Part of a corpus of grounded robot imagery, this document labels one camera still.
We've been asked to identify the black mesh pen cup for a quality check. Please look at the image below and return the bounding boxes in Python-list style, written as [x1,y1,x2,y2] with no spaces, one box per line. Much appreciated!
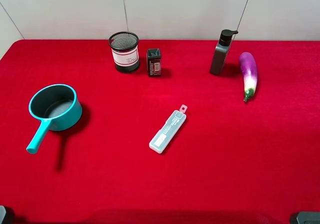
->
[108,31,140,73]

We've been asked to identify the clear plastic blade case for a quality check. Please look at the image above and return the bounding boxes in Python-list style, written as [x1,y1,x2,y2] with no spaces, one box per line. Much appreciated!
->
[149,104,188,154]

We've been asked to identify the small black box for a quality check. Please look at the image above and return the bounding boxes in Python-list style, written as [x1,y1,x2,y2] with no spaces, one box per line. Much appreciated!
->
[146,48,162,77]

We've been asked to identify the dark grey pump bottle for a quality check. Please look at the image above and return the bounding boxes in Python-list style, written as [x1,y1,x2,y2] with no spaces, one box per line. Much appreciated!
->
[209,29,239,76]

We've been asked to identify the red tablecloth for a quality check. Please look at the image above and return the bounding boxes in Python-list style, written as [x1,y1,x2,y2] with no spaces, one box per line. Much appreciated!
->
[0,40,320,224]

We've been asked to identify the purple toy eggplant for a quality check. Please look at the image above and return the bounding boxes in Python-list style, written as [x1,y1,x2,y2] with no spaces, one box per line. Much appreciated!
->
[239,52,258,103]

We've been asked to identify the teal saucepan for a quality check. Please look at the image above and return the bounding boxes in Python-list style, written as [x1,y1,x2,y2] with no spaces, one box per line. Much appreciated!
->
[26,84,83,154]

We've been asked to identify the black base bottom right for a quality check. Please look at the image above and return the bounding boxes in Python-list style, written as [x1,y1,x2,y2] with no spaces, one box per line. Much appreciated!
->
[289,211,320,224]

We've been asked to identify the black base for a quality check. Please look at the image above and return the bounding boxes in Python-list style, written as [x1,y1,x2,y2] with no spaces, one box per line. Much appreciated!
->
[0,205,15,224]
[289,211,320,224]

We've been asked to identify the black base bottom left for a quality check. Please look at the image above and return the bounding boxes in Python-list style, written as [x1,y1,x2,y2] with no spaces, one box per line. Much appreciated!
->
[0,205,15,224]

